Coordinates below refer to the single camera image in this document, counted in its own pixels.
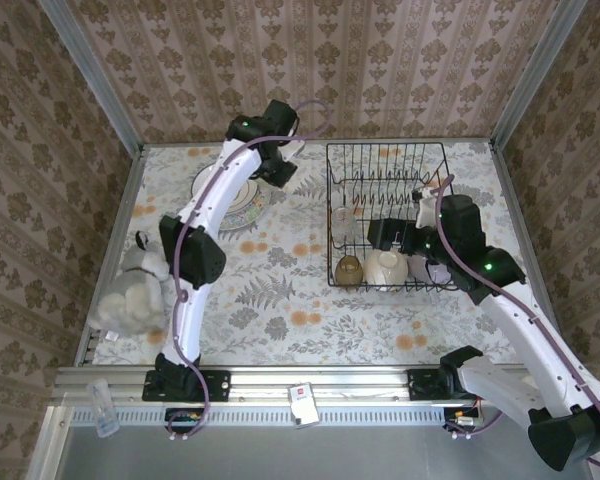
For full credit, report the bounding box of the cream white bowl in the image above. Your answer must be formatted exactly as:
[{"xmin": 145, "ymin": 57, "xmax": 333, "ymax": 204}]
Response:
[{"xmin": 363, "ymin": 248, "xmax": 410, "ymax": 291}]

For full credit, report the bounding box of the white plate with flower outline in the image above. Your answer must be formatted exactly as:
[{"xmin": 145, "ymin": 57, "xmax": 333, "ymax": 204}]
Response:
[{"xmin": 190, "ymin": 163, "xmax": 260, "ymax": 217}]

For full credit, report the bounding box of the clear drinking glass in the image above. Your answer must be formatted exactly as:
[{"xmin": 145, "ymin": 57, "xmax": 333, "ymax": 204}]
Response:
[{"xmin": 331, "ymin": 206, "xmax": 360, "ymax": 239}]

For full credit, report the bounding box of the amber glass cup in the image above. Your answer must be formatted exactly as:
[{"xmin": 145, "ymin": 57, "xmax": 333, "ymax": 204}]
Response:
[{"xmin": 334, "ymin": 254, "xmax": 365, "ymax": 287}]

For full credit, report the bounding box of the lavender bowl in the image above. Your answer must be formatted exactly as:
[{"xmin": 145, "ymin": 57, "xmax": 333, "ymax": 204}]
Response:
[{"xmin": 407, "ymin": 253, "xmax": 454, "ymax": 287}]

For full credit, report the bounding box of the black wire dish rack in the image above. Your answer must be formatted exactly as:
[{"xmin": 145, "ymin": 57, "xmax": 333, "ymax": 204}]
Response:
[{"xmin": 326, "ymin": 142, "xmax": 460, "ymax": 292}]

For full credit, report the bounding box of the floral patterned tablecloth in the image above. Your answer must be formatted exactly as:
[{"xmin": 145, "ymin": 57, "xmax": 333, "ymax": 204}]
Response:
[{"xmin": 92, "ymin": 142, "xmax": 556, "ymax": 366}]

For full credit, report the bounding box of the white box with red logo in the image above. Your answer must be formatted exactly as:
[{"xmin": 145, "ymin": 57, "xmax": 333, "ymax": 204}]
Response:
[{"xmin": 287, "ymin": 382, "xmax": 320, "ymax": 430}]

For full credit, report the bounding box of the grey white plush toy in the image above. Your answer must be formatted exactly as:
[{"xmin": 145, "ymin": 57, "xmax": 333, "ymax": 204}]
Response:
[{"xmin": 88, "ymin": 230, "xmax": 174, "ymax": 337}]

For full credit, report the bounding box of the clear plastic bottle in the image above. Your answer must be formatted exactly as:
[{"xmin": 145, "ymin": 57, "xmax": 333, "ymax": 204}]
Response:
[{"xmin": 87, "ymin": 378, "xmax": 121, "ymax": 440}]

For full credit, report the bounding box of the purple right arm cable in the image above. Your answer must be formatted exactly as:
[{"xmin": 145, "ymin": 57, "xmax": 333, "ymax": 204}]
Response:
[{"xmin": 419, "ymin": 174, "xmax": 600, "ymax": 471}]

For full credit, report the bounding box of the aluminium frame post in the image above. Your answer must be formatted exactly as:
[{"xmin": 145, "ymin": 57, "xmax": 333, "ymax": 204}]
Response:
[
  {"xmin": 37, "ymin": 0, "xmax": 145, "ymax": 154},
  {"xmin": 488, "ymin": 0, "xmax": 590, "ymax": 150}
]

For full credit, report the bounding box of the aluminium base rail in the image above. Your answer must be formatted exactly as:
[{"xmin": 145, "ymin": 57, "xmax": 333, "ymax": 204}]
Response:
[{"xmin": 49, "ymin": 363, "xmax": 531, "ymax": 407}]

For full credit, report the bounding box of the grey slotted cable duct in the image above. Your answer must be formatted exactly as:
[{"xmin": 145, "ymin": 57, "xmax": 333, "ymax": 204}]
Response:
[{"xmin": 67, "ymin": 405, "xmax": 449, "ymax": 427}]

